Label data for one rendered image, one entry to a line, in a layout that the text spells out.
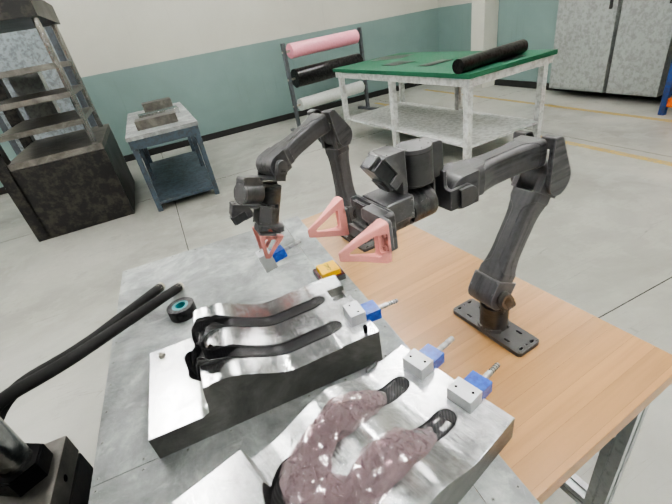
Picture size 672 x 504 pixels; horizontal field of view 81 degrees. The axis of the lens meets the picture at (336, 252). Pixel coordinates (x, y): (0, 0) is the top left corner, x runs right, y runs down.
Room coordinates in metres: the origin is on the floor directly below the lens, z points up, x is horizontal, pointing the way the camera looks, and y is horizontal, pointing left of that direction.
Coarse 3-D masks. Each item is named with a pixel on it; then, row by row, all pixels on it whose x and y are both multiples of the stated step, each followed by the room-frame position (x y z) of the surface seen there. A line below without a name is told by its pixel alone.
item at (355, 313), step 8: (352, 304) 0.71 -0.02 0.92; (360, 304) 0.72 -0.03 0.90; (368, 304) 0.71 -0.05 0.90; (376, 304) 0.71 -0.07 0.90; (384, 304) 0.71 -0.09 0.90; (392, 304) 0.72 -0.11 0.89; (344, 312) 0.71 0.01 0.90; (352, 312) 0.68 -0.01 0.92; (360, 312) 0.68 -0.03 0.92; (368, 312) 0.69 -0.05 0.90; (376, 312) 0.69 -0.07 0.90; (352, 320) 0.67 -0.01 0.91; (360, 320) 0.67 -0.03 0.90
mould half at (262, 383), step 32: (320, 288) 0.83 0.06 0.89; (288, 320) 0.73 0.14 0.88; (320, 320) 0.71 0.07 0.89; (320, 352) 0.61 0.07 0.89; (352, 352) 0.62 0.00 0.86; (160, 384) 0.63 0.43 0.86; (192, 384) 0.61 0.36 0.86; (224, 384) 0.54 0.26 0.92; (256, 384) 0.55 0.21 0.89; (288, 384) 0.57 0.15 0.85; (320, 384) 0.59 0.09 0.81; (160, 416) 0.54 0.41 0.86; (192, 416) 0.53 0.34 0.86; (224, 416) 0.53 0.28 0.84; (160, 448) 0.49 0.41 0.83
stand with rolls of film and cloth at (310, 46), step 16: (352, 32) 6.93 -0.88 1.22; (288, 48) 6.41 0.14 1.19; (304, 48) 6.41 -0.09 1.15; (320, 48) 6.57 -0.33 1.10; (288, 64) 6.33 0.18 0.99; (320, 64) 6.57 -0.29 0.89; (336, 64) 6.67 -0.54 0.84; (288, 80) 6.31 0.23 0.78; (304, 80) 6.33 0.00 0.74; (320, 80) 6.54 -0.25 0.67; (320, 96) 6.51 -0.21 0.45; (336, 96) 6.66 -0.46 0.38; (368, 96) 7.09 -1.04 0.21
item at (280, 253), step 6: (288, 246) 1.00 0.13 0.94; (258, 252) 0.98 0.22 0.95; (276, 252) 0.97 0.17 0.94; (282, 252) 0.97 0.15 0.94; (258, 258) 0.98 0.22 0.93; (264, 258) 0.95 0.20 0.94; (270, 258) 0.96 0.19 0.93; (276, 258) 0.97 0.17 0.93; (282, 258) 0.97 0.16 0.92; (264, 264) 0.95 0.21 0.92; (270, 264) 0.95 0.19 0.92; (276, 264) 0.96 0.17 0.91; (270, 270) 0.95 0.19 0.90
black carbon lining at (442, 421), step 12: (396, 384) 0.52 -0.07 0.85; (408, 384) 0.51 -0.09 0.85; (396, 396) 0.49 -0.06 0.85; (432, 420) 0.43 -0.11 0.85; (444, 420) 0.43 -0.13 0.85; (456, 420) 0.42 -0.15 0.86; (444, 432) 0.40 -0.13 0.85; (276, 480) 0.36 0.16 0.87; (264, 492) 0.33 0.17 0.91; (276, 492) 0.35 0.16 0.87
